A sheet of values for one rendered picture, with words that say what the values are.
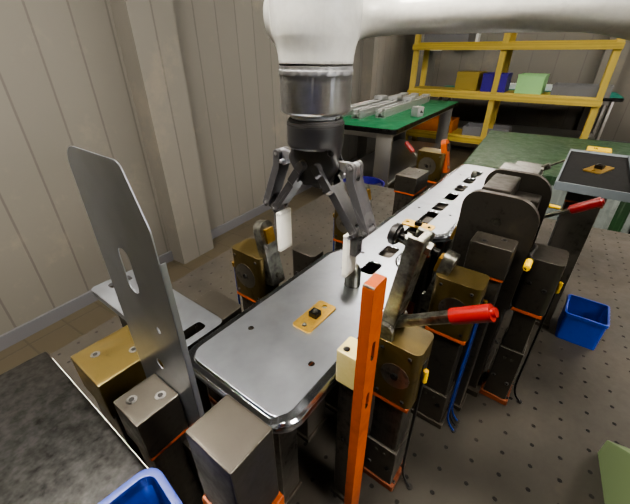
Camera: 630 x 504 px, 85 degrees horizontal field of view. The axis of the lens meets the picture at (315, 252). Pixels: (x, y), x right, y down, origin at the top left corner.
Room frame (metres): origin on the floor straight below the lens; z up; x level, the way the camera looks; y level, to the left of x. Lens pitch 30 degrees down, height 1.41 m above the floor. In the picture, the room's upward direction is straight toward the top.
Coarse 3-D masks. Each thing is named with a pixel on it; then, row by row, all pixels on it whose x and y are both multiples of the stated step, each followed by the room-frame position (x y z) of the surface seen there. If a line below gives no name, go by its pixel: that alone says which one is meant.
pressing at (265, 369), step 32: (448, 192) 1.10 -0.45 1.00; (384, 224) 0.85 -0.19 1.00; (448, 224) 0.85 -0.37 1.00; (288, 288) 0.56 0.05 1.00; (320, 288) 0.56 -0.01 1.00; (352, 288) 0.56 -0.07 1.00; (256, 320) 0.46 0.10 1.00; (288, 320) 0.46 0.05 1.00; (352, 320) 0.46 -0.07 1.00; (192, 352) 0.39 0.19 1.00; (224, 352) 0.39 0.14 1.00; (256, 352) 0.39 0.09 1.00; (288, 352) 0.39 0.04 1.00; (320, 352) 0.39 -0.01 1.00; (224, 384) 0.33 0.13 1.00; (256, 384) 0.33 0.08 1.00; (288, 384) 0.33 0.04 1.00; (320, 384) 0.32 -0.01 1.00; (288, 416) 0.28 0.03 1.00
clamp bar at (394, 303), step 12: (396, 228) 0.39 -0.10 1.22; (420, 228) 0.39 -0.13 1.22; (396, 240) 0.38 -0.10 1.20; (408, 240) 0.36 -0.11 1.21; (420, 240) 0.36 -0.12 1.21; (432, 240) 0.38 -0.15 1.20; (408, 252) 0.36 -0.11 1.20; (420, 252) 0.35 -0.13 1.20; (432, 252) 0.36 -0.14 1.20; (408, 264) 0.36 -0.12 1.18; (420, 264) 0.37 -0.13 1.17; (396, 276) 0.37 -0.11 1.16; (408, 276) 0.36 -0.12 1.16; (396, 288) 0.37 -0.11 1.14; (408, 288) 0.36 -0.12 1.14; (396, 300) 0.37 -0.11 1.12; (408, 300) 0.38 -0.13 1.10; (384, 312) 0.38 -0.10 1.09; (396, 312) 0.37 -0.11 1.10
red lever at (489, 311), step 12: (432, 312) 0.36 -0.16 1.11; (444, 312) 0.34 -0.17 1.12; (456, 312) 0.33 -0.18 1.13; (468, 312) 0.32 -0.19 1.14; (480, 312) 0.31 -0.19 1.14; (492, 312) 0.31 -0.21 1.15; (396, 324) 0.37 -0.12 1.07; (408, 324) 0.36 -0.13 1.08; (420, 324) 0.35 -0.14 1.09; (432, 324) 0.35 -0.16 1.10; (456, 324) 0.33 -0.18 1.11
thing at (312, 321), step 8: (320, 304) 0.50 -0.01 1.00; (328, 304) 0.50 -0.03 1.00; (312, 312) 0.47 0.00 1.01; (320, 312) 0.47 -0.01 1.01; (328, 312) 0.48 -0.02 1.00; (296, 320) 0.46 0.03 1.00; (304, 320) 0.46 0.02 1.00; (312, 320) 0.46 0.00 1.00; (320, 320) 0.46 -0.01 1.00; (304, 328) 0.44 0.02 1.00; (312, 328) 0.44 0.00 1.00
